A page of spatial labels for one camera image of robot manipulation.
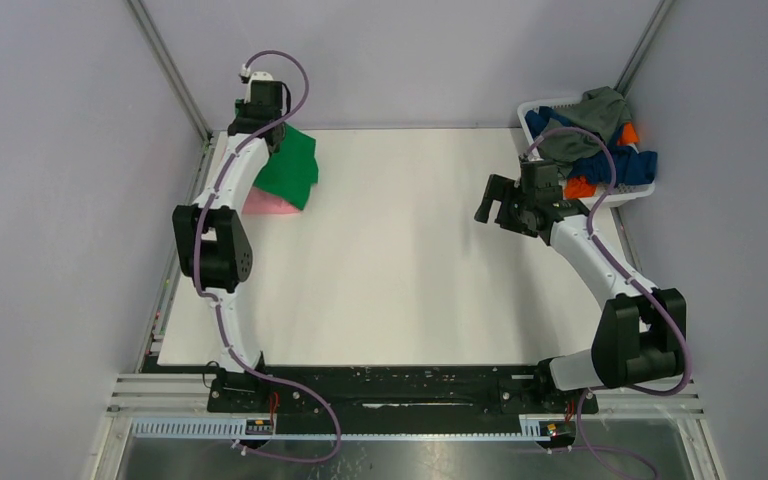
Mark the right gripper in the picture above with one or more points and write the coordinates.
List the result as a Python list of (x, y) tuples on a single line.
[(502, 187)]

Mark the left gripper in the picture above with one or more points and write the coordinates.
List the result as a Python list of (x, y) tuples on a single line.
[(242, 110)]

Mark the green t shirt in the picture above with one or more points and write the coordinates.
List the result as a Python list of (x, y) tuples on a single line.
[(284, 184)]

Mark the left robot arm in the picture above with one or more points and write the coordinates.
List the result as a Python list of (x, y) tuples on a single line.
[(213, 247)]

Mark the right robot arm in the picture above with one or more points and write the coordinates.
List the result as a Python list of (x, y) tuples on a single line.
[(641, 334)]

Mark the orange t shirt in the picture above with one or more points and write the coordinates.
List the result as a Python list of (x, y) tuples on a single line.
[(579, 189)]

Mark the grey t shirt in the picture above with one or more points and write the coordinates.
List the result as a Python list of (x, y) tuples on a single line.
[(601, 111)]

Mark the folded pink t shirt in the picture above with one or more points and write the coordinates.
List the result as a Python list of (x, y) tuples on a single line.
[(233, 181)]

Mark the white plastic basket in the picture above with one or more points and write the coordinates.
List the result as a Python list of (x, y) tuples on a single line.
[(622, 193)]

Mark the blue t shirt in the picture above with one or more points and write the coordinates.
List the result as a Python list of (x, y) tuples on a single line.
[(644, 164)]

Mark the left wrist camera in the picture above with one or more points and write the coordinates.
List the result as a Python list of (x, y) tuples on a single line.
[(247, 74)]

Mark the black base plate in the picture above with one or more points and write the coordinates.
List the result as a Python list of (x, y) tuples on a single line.
[(334, 390)]

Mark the white slotted cable duct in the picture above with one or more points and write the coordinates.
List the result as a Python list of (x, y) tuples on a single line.
[(363, 424)]

